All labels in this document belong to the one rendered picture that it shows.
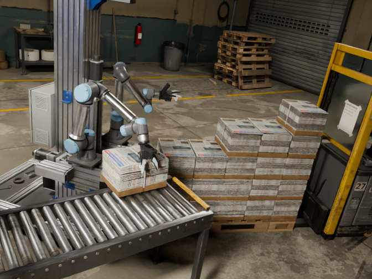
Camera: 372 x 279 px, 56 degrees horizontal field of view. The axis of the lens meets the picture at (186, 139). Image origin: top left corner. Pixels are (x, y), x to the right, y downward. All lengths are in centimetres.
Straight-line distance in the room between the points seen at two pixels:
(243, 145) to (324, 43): 739
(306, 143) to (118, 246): 203
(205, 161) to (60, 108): 129
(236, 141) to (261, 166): 38
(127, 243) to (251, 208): 172
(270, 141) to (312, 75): 728
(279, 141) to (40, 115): 205
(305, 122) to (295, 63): 749
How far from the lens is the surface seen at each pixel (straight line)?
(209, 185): 321
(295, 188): 360
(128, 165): 231
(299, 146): 338
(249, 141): 314
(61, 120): 304
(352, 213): 395
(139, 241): 212
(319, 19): 1043
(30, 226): 220
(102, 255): 205
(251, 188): 340
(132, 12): 986
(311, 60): 1047
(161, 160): 243
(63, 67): 292
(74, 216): 225
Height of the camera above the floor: 212
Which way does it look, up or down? 23 degrees down
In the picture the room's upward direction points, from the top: 8 degrees clockwise
